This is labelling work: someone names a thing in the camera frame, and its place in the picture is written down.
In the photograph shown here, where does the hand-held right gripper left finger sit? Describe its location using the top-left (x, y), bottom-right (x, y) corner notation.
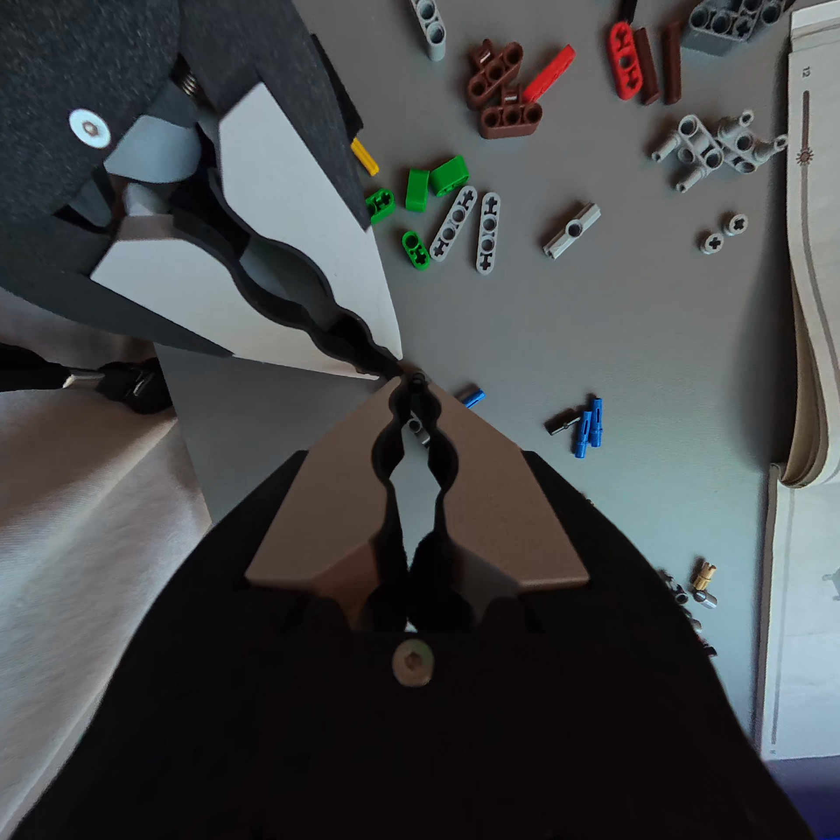
top-left (245, 377), bottom-right (406, 632)

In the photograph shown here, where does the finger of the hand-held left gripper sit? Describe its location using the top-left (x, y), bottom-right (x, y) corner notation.
top-left (141, 82), bottom-right (404, 376)
top-left (91, 174), bottom-right (398, 382)

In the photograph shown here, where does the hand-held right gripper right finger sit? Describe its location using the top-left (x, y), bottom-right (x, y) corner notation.
top-left (410, 379), bottom-right (589, 627)

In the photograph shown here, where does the thin grey lego liftarm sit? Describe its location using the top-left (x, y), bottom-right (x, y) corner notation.
top-left (476, 192), bottom-right (501, 275)
top-left (430, 185), bottom-right (478, 263)

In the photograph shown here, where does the light grey lego beam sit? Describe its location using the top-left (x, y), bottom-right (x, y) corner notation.
top-left (410, 0), bottom-right (447, 62)

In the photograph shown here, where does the grey lego axle connector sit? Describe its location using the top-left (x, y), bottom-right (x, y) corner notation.
top-left (542, 202), bottom-right (601, 260)

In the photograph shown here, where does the red flat lego piece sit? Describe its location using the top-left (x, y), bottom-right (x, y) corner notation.
top-left (521, 45), bottom-right (576, 104)

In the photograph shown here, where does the lego instruction booklet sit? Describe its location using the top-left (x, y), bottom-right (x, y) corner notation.
top-left (758, 0), bottom-right (840, 759)

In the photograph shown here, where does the red lego beam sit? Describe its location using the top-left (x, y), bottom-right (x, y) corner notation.
top-left (607, 21), bottom-right (641, 101)

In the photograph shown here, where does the dark brown lego tube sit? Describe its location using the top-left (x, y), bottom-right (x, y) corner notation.
top-left (661, 20), bottom-right (683, 106)
top-left (633, 28), bottom-right (662, 106)

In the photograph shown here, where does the grey lego pin connector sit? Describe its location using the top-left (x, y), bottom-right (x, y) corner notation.
top-left (651, 115), bottom-right (723, 193)
top-left (715, 110), bottom-right (788, 175)

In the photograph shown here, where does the dark grey lego block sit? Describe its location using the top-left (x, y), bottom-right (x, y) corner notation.
top-left (682, 0), bottom-right (795, 56)

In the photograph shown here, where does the person's pale clothing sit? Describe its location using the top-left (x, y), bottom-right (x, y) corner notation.
top-left (0, 289), bottom-right (214, 821)

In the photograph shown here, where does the black strap with buckle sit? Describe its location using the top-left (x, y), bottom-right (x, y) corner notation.
top-left (0, 344), bottom-right (173, 416)

